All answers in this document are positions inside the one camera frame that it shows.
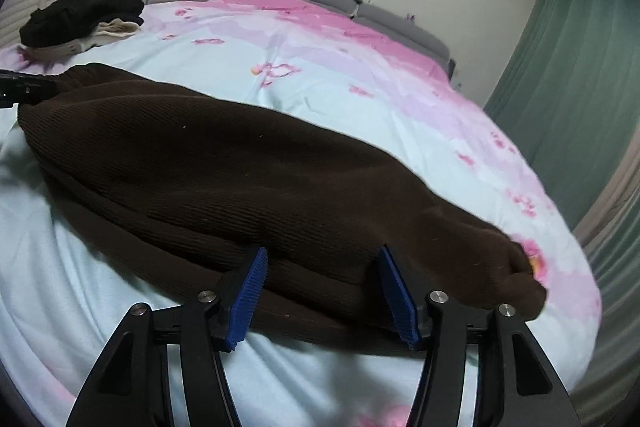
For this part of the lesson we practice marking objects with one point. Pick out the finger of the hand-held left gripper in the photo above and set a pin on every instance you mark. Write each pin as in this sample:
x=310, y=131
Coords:
x=25, y=89

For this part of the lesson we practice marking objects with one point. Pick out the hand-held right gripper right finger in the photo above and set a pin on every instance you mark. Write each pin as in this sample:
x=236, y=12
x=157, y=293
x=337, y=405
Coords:
x=397, y=302

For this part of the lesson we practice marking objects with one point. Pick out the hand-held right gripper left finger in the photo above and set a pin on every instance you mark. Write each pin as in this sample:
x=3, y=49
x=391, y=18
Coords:
x=247, y=302

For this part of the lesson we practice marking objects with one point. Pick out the pile of folded dark clothes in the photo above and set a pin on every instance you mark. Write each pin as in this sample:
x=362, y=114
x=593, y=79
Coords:
x=75, y=19

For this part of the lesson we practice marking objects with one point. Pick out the beige folded garment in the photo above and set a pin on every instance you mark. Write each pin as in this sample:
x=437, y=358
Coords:
x=107, y=31

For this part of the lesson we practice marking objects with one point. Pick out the floral pink and blue duvet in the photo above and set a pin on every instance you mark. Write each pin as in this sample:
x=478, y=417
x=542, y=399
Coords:
x=350, y=82

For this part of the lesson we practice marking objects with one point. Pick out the beige curtain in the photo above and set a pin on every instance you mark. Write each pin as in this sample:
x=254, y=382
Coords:
x=615, y=202

